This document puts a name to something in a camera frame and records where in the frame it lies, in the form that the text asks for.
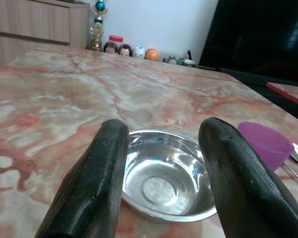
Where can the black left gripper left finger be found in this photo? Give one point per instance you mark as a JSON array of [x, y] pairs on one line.
[[89, 183]]

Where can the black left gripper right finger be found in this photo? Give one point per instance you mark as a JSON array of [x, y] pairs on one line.
[[241, 183]]

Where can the purple plastic cup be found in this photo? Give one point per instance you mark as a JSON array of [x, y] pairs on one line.
[[265, 146]]

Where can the stainless steel bowl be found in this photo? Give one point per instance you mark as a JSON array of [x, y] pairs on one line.
[[164, 181]]

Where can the red-edged marble side table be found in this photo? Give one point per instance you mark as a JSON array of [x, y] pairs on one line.
[[291, 93]]

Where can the green and white container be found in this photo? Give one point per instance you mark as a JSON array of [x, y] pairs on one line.
[[190, 63]]

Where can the black-haired doll head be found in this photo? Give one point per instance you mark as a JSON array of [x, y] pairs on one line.
[[125, 50]]

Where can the brown-haired doll head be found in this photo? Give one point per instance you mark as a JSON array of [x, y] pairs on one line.
[[110, 47]]

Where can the white round figurine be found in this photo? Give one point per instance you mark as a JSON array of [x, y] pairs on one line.
[[138, 52]]

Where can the grey Totoro figurine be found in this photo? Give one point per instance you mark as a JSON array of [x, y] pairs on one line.
[[172, 60]]

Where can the orange round figurine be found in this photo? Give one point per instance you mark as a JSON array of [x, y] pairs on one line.
[[152, 54]]

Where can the jar with red lid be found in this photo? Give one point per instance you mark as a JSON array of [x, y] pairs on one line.
[[115, 39]]

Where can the black television screen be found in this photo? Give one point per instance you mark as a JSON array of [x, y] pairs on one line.
[[258, 37]]

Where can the gold trophy with blue ball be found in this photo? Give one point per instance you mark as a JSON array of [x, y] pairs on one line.
[[98, 27]]

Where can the wooden cabinet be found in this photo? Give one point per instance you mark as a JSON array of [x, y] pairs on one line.
[[34, 24]]

